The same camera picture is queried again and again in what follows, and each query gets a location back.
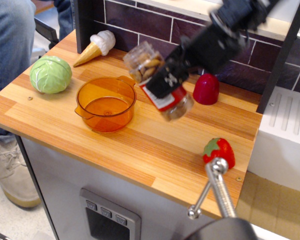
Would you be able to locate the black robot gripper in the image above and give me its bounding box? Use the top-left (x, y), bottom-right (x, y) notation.
top-left (146, 22), bottom-right (249, 99)

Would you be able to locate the clear almond jar red label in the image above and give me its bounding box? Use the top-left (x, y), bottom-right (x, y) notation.
top-left (123, 41), bottom-right (194, 121)

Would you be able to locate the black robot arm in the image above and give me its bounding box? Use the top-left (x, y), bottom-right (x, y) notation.
top-left (145, 0), bottom-right (278, 99)

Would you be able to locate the orange transparent plastic pot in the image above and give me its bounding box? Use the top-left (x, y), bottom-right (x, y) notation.
top-left (75, 76), bottom-right (137, 133)

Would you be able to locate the dark red jar lid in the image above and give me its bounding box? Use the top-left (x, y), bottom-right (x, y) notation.
top-left (193, 73), bottom-right (220, 105)

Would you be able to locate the toy ice cream cone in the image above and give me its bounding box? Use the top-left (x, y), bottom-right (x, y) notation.
top-left (73, 30), bottom-right (116, 67)

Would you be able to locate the red toy strawberry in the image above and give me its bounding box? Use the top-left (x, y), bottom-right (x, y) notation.
top-left (202, 137), bottom-right (236, 169)

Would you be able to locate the green toy cabbage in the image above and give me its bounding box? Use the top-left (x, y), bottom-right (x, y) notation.
top-left (29, 56), bottom-right (72, 94)

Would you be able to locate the black chair armrest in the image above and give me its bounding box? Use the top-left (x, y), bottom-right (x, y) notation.
top-left (34, 17), bottom-right (59, 49)

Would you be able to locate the grey oven control panel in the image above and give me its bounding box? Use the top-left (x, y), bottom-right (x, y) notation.
top-left (79, 188), bottom-right (142, 240)

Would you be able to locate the person's leg in jeans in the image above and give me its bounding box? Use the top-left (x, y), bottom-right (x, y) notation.
top-left (0, 0), bottom-right (38, 137)

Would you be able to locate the beige suede shoe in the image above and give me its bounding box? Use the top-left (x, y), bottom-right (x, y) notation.
top-left (0, 136), bottom-right (41, 208)

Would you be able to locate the metal clamp screw handle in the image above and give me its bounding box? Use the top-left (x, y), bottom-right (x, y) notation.
top-left (187, 157), bottom-right (238, 220)

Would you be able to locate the black left side post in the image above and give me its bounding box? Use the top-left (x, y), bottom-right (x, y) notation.
top-left (73, 0), bottom-right (105, 53)

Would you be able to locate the black vertical shelf post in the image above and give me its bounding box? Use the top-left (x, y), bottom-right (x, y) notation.
top-left (256, 3), bottom-right (300, 114)

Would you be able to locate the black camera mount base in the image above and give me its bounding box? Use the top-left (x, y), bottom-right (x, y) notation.
top-left (185, 217), bottom-right (258, 240)

